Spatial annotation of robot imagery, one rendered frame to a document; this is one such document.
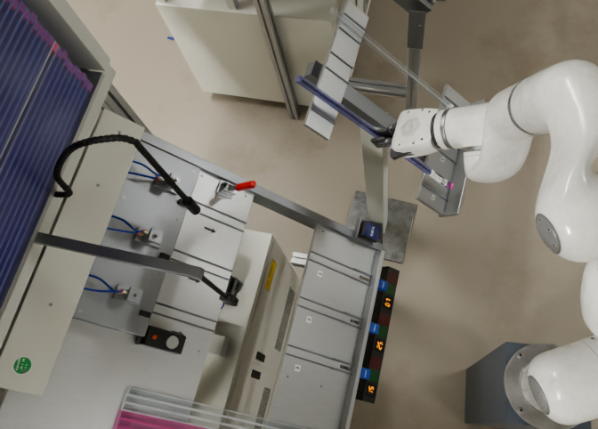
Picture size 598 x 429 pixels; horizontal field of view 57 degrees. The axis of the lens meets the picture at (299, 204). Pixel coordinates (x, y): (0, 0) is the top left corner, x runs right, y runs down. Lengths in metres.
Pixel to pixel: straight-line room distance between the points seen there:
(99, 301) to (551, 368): 0.76
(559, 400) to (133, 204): 0.80
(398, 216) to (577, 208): 1.55
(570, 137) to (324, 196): 1.61
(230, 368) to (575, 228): 1.04
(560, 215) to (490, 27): 2.06
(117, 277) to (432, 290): 1.37
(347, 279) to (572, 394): 0.58
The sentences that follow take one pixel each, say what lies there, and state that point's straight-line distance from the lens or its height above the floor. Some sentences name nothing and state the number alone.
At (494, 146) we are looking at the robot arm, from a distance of 1.01.
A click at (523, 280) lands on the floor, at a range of 2.20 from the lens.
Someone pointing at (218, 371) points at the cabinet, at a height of 0.62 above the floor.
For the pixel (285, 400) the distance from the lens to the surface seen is 1.27.
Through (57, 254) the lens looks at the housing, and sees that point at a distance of 1.00.
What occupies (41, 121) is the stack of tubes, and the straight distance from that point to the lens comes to 0.86.
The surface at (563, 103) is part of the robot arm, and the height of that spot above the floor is 1.45.
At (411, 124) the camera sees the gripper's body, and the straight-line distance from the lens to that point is 1.21.
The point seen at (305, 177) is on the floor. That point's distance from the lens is 2.31.
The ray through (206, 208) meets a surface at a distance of 1.18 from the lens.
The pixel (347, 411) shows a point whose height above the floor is 0.73.
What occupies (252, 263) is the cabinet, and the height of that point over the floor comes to 0.62.
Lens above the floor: 2.08
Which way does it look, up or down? 67 degrees down
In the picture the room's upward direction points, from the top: 22 degrees counter-clockwise
